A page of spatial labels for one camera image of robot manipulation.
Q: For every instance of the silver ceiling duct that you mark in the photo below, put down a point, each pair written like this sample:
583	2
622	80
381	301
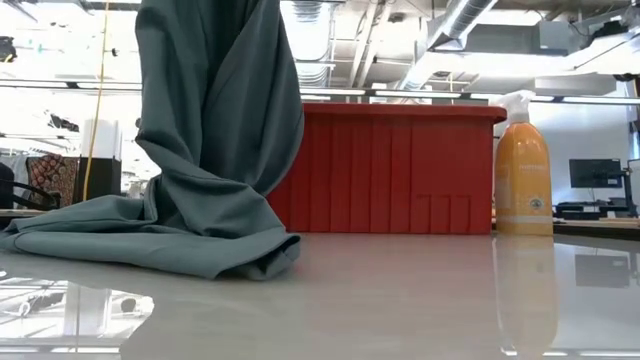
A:
450	35

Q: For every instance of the black computer monitor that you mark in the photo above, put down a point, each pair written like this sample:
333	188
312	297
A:
595	173

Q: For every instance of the corrugated ceiling duct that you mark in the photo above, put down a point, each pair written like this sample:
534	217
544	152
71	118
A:
315	45

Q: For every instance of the grey-teal shirt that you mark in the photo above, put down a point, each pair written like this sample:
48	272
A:
215	100

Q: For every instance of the black and white column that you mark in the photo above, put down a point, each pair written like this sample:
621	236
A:
102	165

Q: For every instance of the red plastic bin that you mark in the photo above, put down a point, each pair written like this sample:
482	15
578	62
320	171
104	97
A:
390	170

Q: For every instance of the light wooden desk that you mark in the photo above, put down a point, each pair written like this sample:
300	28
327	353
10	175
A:
600	227

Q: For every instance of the ceiling light rail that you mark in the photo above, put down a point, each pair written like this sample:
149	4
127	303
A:
450	94

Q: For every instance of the black office chair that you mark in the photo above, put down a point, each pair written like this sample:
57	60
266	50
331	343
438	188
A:
5	185

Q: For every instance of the patterned cloth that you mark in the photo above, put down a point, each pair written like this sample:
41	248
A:
52	177

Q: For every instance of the black ceiling camera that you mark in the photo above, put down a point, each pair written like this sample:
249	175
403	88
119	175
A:
7	49

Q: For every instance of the orange spray bottle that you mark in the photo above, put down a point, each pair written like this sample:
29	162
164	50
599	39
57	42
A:
524	175

